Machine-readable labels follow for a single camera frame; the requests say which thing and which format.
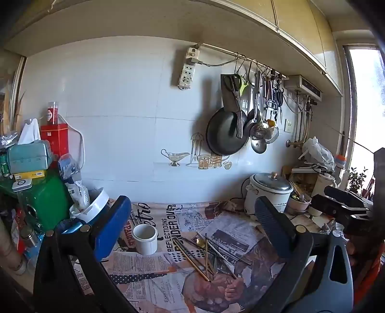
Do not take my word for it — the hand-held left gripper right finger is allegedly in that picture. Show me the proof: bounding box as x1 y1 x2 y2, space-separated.
254 196 355 313

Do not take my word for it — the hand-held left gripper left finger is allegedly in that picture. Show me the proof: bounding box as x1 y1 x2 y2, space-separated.
32 195 139 313

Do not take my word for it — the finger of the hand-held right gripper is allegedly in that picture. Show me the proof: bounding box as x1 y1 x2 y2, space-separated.
324 186 374 209
311 195 369 230

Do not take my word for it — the white cup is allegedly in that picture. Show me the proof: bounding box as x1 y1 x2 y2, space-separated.
132 224 159 256

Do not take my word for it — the gold metal chopstick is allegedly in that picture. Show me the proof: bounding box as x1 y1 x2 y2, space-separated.
180 238 216 276
173 239 211 282

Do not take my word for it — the person's right forearm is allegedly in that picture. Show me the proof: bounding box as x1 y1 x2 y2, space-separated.
346 239 385 301

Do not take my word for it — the potted plant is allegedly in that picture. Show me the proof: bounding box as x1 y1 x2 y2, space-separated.
347 167 369 194

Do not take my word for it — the white kettle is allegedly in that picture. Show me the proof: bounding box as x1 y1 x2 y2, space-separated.
311 173 338 198

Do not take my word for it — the white rice cooker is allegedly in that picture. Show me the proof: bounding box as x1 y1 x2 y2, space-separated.
244 171 294 215

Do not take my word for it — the white plastic bucket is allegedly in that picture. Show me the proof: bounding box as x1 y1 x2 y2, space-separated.
69 188 109 224

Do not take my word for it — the pink bowl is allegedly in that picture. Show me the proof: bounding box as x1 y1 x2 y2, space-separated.
286 193 312 213

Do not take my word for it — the clear plastic bag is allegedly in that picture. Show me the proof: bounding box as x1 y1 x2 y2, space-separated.
300 137 335 172

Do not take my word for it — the blue white bag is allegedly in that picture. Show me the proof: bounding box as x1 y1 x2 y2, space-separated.
58 153 91 211

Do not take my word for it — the green box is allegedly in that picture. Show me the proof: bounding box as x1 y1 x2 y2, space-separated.
0 175 72 233

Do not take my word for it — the gold metal spoon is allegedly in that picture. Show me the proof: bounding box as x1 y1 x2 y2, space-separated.
195 233 209 276

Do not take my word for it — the small metal ladle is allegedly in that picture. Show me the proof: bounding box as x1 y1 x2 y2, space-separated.
251 138 268 154

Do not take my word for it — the newspaper print tablecloth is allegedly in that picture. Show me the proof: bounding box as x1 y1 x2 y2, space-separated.
72 200 331 313

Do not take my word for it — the window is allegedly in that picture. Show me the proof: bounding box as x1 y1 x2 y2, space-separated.
343 45 385 193

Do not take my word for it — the metal skimmer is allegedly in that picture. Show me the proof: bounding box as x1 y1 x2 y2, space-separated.
250 75 270 141

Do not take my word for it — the yellow flat box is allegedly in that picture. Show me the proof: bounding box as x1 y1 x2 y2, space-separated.
13 170 47 181

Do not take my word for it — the black frying pan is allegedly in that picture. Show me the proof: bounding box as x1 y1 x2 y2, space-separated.
206 102 250 156

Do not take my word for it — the red tin box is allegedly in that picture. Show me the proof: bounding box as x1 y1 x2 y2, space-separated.
40 123 70 162

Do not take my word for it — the teal tissue box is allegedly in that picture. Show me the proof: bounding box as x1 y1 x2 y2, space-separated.
7 118 52 175

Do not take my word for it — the white water heater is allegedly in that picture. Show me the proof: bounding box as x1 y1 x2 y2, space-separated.
284 75 322 102

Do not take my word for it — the red tube container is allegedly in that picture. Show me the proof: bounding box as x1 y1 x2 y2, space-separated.
46 102 59 125

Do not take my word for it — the white power strip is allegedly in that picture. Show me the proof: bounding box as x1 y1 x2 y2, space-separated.
177 63 196 90

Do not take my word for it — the upper kitchen cabinet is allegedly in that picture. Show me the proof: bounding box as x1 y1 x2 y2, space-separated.
0 0 345 97

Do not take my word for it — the tableware wall sticker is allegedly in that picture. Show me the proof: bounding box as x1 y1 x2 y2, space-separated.
153 132 234 174

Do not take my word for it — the grey power cable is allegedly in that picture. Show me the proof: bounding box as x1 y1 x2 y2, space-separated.
194 57 242 67

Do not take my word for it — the metal wall rail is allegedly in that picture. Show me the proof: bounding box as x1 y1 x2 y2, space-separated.
200 43 290 80

